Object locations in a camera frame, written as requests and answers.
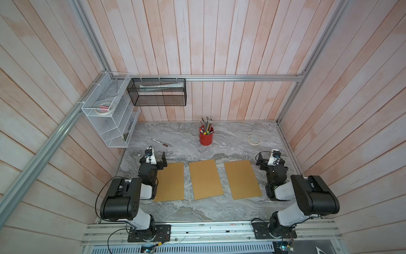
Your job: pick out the tape roll in rack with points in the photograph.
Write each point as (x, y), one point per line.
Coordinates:
(104, 108)

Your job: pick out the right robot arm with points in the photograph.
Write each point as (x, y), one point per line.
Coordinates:
(313, 197)

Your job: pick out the white wire shelf rack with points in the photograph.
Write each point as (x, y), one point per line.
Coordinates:
(115, 129)

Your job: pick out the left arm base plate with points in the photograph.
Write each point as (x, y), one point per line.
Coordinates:
(155, 234)

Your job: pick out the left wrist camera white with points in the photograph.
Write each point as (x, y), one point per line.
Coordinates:
(149, 156)

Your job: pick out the red pen holder cup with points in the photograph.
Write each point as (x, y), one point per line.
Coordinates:
(206, 139)

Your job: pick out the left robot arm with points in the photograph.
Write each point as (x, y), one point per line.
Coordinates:
(122, 200)

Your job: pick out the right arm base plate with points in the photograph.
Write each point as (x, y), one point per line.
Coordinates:
(267, 230)

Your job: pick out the brown file bag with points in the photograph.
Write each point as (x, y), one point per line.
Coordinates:
(205, 179)
(171, 185)
(242, 180)

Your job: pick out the marker pen on table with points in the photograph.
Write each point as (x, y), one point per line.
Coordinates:
(164, 144)

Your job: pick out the black mesh basket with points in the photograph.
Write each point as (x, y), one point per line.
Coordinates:
(158, 91)

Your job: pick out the masking tape roll on table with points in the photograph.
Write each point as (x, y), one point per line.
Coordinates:
(253, 140)

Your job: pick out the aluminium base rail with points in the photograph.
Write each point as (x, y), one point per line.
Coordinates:
(212, 231)

